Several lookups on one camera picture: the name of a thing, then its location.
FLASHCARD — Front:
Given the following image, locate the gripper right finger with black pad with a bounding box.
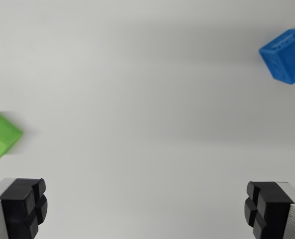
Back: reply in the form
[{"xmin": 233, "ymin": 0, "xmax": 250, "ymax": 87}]
[{"xmin": 244, "ymin": 181, "xmax": 295, "ymax": 239}]

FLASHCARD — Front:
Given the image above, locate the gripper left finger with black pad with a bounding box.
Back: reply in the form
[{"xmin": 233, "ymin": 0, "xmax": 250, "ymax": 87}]
[{"xmin": 0, "ymin": 177, "xmax": 48, "ymax": 239}]

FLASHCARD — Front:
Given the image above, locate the blue soft toy cube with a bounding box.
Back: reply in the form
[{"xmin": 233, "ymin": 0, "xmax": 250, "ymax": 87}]
[{"xmin": 258, "ymin": 28, "xmax": 295, "ymax": 86}]

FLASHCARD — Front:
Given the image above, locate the green soft toy cube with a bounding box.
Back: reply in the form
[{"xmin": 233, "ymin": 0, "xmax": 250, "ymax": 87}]
[{"xmin": 0, "ymin": 112, "xmax": 23, "ymax": 170}]

